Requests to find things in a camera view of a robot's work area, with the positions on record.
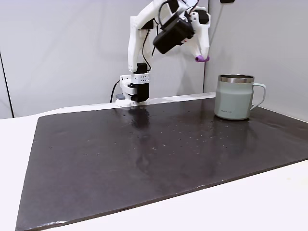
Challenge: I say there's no pale green steel mug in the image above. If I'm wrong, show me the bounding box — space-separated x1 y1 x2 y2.
214 74 267 121

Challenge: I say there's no black table mat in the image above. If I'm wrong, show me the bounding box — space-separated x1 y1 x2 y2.
14 96 308 231

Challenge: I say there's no black camera box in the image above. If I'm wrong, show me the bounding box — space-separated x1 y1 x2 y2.
153 13 195 55

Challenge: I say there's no black camera cable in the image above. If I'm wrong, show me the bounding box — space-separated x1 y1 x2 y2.
141 1 169 71

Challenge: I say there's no black power cable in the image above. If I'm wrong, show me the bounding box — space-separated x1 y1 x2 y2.
110 80 120 103

